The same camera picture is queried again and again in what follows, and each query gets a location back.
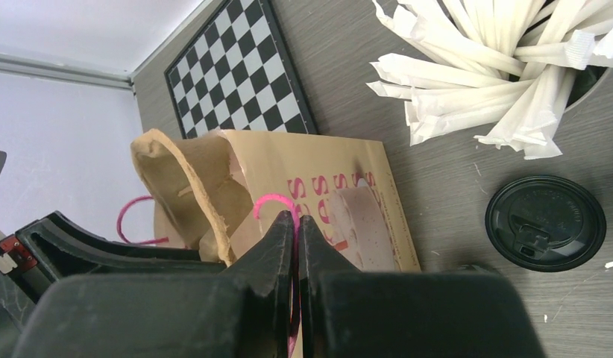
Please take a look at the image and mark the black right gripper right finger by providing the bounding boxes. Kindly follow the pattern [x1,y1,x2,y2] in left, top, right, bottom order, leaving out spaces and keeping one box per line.
[298,216,545,357]

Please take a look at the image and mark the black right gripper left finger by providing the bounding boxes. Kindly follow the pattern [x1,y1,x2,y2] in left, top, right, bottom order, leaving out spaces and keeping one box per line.
[13,211,295,357]

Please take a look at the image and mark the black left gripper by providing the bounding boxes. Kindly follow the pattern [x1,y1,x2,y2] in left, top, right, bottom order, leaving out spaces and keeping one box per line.
[0,211,226,357]

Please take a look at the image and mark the pink paper bag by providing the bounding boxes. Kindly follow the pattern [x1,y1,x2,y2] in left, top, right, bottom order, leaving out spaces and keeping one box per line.
[149,130,421,271]

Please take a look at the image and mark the black coffee cup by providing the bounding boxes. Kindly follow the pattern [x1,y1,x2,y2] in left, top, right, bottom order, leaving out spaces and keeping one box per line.
[485,175,608,273]

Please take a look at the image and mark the brown cup carrier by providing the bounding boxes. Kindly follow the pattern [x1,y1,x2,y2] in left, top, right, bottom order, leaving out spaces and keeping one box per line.
[131,129,253,266]

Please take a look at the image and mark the black white chessboard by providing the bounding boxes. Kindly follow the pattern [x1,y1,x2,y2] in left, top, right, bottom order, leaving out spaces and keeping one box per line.
[165,0,318,139]

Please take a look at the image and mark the cup of white paper straws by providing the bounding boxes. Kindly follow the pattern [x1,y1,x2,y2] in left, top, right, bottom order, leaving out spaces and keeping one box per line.
[369,1,613,160]

